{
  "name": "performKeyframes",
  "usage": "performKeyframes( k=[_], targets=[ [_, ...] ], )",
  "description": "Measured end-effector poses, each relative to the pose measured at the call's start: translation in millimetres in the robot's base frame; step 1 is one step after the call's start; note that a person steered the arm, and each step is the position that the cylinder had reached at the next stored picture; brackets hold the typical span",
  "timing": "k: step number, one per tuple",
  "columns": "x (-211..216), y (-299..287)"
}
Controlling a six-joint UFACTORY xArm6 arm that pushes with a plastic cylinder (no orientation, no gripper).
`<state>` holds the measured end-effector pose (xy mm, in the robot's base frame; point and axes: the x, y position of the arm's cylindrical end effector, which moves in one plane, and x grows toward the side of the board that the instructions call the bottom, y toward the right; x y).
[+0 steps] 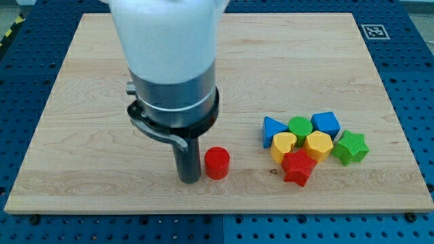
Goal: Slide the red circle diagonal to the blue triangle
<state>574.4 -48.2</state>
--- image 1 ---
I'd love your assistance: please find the black clamp ring mount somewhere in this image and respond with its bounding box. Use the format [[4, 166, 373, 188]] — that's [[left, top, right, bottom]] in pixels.
[[127, 87, 220, 153]]

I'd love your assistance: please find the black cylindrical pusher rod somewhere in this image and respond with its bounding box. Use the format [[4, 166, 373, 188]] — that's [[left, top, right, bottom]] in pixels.
[[172, 137, 201, 184]]

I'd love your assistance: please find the red cylinder block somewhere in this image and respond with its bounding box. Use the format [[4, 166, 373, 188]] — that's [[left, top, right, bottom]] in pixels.
[[204, 147, 231, 180]]

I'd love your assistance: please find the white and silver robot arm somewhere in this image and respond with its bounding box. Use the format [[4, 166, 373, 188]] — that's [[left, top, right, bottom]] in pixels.
[[106, 0, 228, 184]]

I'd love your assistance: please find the blue triangle block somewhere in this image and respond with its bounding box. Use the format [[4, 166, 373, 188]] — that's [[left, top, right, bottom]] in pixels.
[[262, 116, 288, 148]]

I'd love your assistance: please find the yellow heart block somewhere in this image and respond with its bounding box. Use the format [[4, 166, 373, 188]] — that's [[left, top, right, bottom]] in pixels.
[[270, 132, 297, 164]]

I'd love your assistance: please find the wooden board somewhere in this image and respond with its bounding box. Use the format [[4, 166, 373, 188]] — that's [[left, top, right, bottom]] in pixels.
[[5, 14, 433, 215]]

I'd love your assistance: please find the red star block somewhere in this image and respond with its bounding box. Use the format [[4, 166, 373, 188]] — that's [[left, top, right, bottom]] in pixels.
[[281, 148, 317, 187]]

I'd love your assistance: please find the green cylinder block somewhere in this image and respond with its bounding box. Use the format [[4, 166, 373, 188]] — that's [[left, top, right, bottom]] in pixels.
[[288, 117, 313, 147]]

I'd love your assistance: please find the yellow hexagon block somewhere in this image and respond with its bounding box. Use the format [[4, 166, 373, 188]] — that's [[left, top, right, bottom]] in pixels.
[[302, 131, 334, 163]]

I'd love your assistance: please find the blue cube block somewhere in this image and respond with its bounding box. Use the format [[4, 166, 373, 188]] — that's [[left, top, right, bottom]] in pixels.
[[311, 112, 341, 140]]

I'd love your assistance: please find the green star block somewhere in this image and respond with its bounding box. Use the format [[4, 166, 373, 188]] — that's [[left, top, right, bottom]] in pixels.
[[332, 130, 370, 166]]

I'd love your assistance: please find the white fiducial marker tag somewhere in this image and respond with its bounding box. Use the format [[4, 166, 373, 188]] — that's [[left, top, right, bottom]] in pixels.
[[361, 24, 390, 40]]

